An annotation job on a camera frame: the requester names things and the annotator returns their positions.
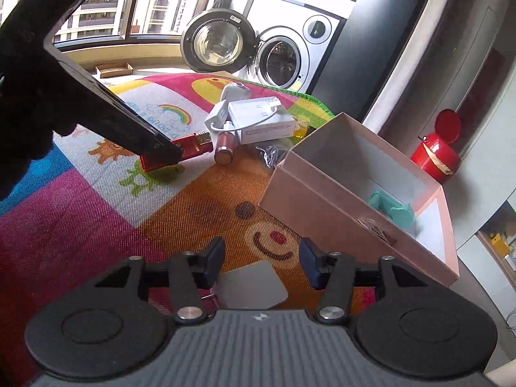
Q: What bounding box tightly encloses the washing machine round door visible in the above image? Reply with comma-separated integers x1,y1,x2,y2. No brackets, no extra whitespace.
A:
180,8,258,74

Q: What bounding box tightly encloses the yellow object on shelf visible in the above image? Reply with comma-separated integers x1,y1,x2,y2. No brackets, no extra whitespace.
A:
490,233,511,259

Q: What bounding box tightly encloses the teal plastic hook tool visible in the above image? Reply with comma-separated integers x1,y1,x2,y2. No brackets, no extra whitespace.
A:
367,191,415,230

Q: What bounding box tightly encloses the pink cardboard box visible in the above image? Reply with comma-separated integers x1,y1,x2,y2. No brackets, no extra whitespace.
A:
260,114,459,286

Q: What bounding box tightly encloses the white cable box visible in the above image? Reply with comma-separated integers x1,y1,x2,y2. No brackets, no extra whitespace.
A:
228,97,296,145

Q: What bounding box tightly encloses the colourful cartoon play mat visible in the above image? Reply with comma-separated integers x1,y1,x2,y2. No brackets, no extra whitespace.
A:
0,71,378,387

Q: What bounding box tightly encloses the silver washing machine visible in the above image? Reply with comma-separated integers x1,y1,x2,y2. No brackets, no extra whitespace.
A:
235,0,355,93

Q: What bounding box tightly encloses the white wall charger plug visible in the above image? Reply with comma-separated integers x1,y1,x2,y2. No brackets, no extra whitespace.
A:
201,260,288,309

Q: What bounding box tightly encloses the white power adapter block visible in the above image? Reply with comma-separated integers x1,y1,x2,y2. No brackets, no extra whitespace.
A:
205,100,232,133

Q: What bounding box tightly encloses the red patterned lighter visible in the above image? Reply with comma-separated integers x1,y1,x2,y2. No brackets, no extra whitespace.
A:
140,132,213,172

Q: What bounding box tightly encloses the clear plastic bag of parts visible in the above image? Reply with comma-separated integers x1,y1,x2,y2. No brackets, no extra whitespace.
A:
255,138,293,170

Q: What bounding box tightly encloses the dark red lipstick tube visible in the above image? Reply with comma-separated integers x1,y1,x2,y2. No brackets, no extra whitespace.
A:
214,120,239,166

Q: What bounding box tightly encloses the white square device with button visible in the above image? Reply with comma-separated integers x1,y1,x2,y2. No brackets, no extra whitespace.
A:
220,82,252,102

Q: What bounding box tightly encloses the small cardboard tray on floor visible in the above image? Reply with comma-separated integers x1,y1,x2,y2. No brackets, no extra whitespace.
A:
94,62,134,79

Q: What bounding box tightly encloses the red trash can with lid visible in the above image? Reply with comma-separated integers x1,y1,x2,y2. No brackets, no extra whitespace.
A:
410,109,462,185

